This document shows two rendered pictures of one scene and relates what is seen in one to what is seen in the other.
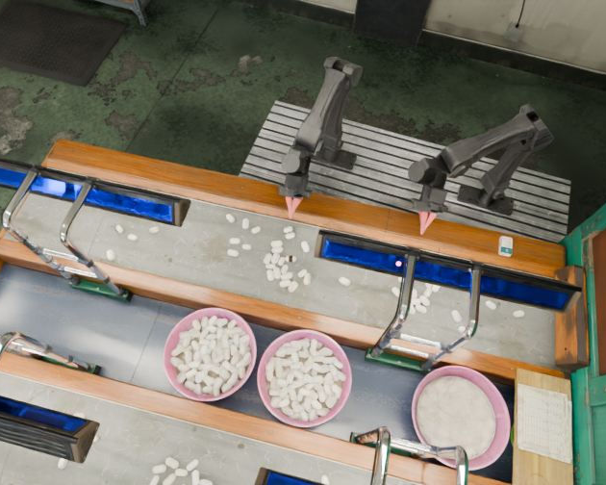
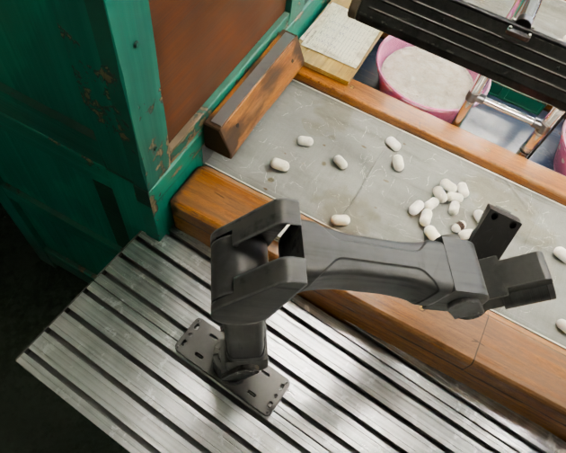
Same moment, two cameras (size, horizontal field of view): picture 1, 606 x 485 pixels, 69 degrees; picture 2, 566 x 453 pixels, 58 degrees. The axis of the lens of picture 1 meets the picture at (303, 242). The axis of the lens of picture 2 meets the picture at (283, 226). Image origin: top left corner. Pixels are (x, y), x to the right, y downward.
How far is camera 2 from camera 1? 1.35 m
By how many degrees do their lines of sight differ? 56
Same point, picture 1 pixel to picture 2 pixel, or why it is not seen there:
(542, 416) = (341, 37)
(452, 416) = (434, 78)
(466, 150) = (452, 258)
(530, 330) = (296, 122)
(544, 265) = (228, 182)
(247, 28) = not seen: outside the picture
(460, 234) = not seen: hidden behind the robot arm
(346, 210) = (562, 382)
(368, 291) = (521, 235)
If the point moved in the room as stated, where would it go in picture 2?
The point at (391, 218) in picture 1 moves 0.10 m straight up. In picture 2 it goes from (474, 338) to (504, 317)
